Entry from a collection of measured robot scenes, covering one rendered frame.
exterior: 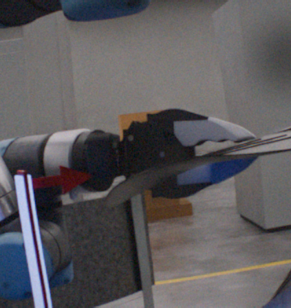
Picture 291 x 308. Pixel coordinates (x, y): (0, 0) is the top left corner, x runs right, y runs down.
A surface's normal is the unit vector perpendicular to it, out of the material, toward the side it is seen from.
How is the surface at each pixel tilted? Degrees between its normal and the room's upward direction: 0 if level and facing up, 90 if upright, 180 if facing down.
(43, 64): 90
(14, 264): 90
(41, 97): 90
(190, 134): 84
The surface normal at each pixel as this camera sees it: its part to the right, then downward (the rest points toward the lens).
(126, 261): 0.81, -0.07
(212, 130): -0.51, 0.00
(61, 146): -0.46, -0.51
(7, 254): -0.04, 0.07
